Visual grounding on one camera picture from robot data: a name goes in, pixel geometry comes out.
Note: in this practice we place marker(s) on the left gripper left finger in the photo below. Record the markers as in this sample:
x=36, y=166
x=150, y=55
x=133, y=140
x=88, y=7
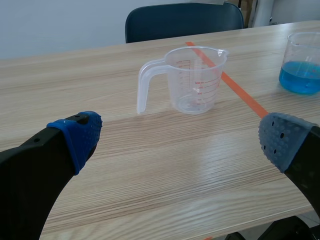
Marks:
x=37, y=165

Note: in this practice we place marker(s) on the clear beaker with blue liquid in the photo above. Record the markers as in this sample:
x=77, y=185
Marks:
x=301, y=72

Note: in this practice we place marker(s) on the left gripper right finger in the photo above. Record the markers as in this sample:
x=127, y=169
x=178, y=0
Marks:
x=295, y=147

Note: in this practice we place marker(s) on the dark blue chair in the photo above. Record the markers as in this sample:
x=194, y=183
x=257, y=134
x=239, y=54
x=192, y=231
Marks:
x=180, y=22

